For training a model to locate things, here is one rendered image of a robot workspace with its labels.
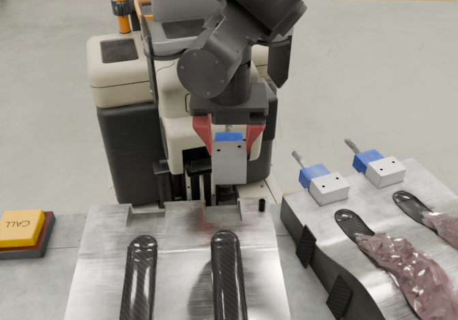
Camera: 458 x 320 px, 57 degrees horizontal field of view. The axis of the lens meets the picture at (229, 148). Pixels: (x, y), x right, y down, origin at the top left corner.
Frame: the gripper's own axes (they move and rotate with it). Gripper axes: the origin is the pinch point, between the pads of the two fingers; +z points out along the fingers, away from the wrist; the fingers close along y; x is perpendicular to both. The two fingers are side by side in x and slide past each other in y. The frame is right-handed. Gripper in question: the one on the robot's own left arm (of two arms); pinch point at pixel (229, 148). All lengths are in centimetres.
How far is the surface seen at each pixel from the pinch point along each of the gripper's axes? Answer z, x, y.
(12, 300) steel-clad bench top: 15.1, -15.2, -30.5
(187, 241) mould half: 6.1, -12.2, -5.7
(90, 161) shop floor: 93, 109, -67
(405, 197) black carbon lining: 9.9, -0.5, 28.3
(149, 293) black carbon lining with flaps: 7.0, -19.4, -9.7
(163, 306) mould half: 6.8, -21.2, -7.8
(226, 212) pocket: 8.4, -4.9, -0.4
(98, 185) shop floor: 94, 92, -59
